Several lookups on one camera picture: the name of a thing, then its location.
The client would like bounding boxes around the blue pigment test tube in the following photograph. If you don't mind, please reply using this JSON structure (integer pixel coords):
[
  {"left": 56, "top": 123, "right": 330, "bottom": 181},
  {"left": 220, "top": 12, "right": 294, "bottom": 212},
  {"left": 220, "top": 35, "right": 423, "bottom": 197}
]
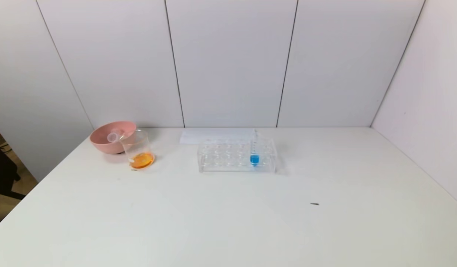
[{"left": 250, "top": 129, "right": 260, "bottom": 167}]

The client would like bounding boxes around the clear acrylic test tube rack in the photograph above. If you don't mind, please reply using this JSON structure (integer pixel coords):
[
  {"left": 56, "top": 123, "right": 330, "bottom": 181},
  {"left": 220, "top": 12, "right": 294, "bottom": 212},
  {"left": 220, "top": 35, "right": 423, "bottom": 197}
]
[{"left": 198, "top": 138, "right": 277, "bottom": 174}]

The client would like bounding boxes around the clear glass beaker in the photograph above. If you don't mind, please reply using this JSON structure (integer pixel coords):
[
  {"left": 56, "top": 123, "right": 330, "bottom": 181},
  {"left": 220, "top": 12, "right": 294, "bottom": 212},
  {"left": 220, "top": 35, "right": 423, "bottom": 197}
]
[{"left": 119, "top": 129, "right": 155, "bottom": 169}]

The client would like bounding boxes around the white paper sheet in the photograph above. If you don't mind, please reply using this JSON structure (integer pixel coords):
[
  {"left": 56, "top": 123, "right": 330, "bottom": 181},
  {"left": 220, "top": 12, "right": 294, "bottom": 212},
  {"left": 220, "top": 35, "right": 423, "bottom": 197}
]
[{"left": 179, "top": 129, "right": 256, "bottom": 144}]

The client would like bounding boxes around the pink plastic bowl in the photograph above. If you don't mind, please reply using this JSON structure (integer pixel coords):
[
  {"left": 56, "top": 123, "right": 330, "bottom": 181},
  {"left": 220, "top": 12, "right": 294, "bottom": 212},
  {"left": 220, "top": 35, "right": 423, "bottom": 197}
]
[{"left": 89, "top": 121, "right": 137, "bottom": 155}]

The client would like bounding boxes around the black stand beside table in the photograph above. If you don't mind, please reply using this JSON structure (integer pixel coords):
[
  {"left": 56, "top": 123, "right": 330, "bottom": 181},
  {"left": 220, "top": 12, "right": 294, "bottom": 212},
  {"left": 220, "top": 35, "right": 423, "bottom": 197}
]
[{"left": 0, "top": 124, "right": 26, "bottom": 201}]

